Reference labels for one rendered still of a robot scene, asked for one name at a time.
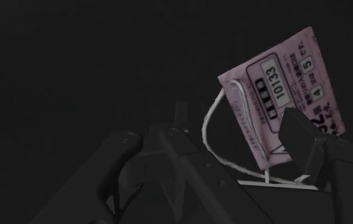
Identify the pink paper tag with string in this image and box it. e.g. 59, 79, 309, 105
201, 26, 346, 186

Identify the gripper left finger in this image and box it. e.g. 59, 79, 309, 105
29, 101, 274, 224

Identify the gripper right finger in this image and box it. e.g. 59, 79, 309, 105
278, 107, 353, 224

